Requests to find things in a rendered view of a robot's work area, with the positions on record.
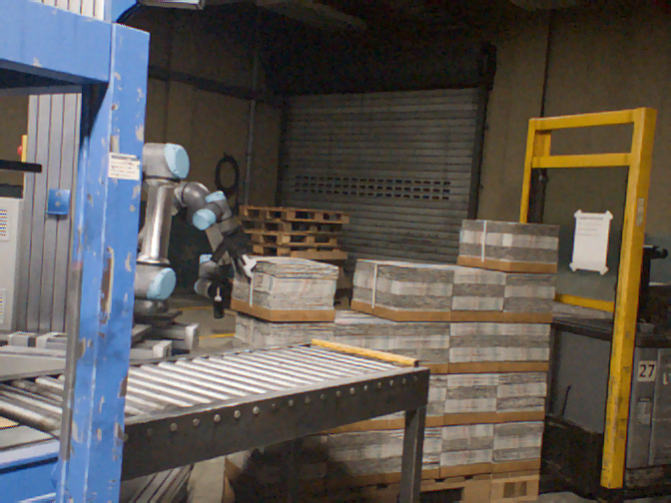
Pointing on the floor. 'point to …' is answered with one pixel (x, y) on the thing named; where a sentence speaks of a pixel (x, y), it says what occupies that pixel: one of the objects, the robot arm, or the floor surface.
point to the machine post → (103, 274)
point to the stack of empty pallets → (288, 223)
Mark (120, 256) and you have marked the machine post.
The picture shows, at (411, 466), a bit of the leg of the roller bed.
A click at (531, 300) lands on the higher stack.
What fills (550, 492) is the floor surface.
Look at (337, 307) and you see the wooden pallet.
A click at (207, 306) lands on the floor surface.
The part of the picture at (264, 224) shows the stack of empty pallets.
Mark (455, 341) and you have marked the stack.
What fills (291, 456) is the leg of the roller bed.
